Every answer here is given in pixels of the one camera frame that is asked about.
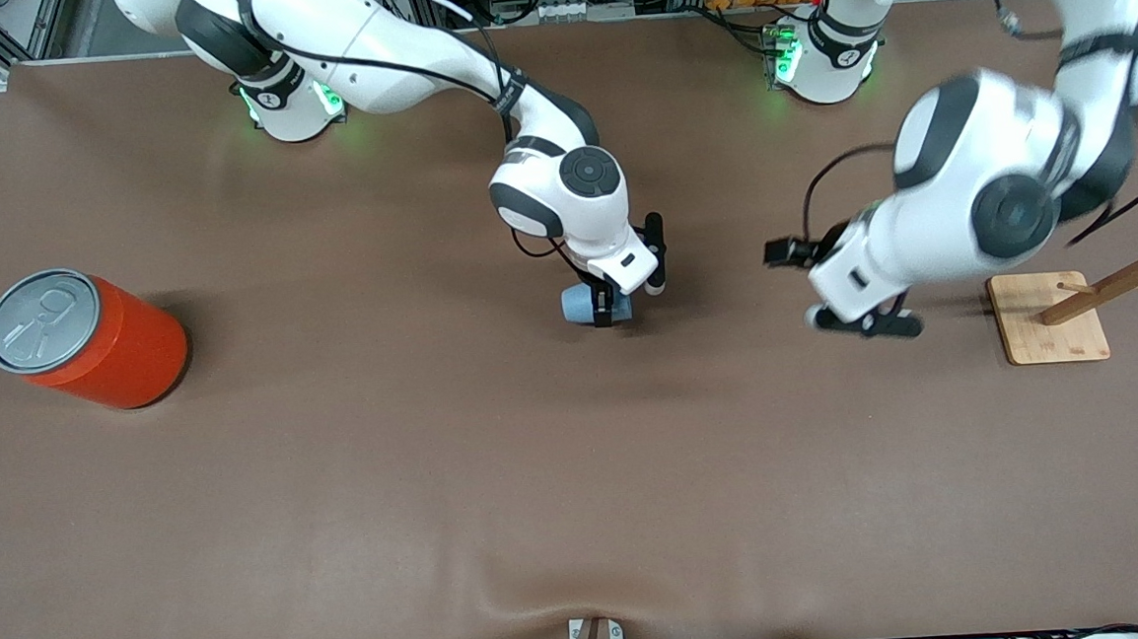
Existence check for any light blue plastic cup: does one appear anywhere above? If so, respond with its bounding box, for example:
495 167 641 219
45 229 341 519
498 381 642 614
560 278 635 328

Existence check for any wooden cup rack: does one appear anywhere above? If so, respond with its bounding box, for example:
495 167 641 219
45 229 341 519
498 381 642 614
982 198 1138 368

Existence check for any brown table mat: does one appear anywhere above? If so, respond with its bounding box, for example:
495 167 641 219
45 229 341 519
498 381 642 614
0 0 1138 639

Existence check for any white connector block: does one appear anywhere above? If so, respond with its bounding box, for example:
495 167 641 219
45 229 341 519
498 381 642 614
534 0 603 22

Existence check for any orange can with grey lid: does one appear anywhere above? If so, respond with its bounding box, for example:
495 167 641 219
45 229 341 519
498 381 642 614
0 261 194 418

